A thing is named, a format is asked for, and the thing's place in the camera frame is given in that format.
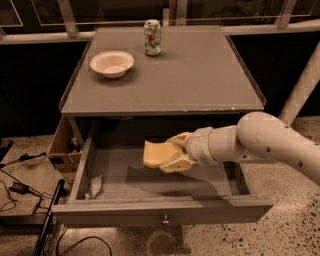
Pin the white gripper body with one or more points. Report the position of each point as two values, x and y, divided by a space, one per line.
198 147

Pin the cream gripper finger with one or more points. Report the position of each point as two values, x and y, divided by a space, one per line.
177 163
180 139

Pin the yellow sponge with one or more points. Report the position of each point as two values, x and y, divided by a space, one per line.
155 154

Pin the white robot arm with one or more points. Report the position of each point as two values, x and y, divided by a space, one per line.
256 137

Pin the metal drawer knob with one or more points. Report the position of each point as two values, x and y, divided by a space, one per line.
165 221

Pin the open grey top drawer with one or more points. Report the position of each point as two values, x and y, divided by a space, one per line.
135 196

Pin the grey cabinet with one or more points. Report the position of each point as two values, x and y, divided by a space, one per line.
199 71

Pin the crumpled paper scrap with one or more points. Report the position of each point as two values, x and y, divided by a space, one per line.
94 188

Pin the white bowl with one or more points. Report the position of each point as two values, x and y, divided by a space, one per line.
112 64

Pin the cardboard box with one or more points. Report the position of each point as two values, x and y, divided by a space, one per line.
61 153

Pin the green white soda can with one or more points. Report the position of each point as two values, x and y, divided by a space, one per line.
152 34

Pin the black pole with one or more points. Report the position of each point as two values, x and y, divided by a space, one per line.
48 219

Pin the black power adapter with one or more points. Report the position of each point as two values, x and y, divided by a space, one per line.
19 188

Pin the metal railing frame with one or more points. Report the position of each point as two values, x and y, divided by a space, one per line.
51 21

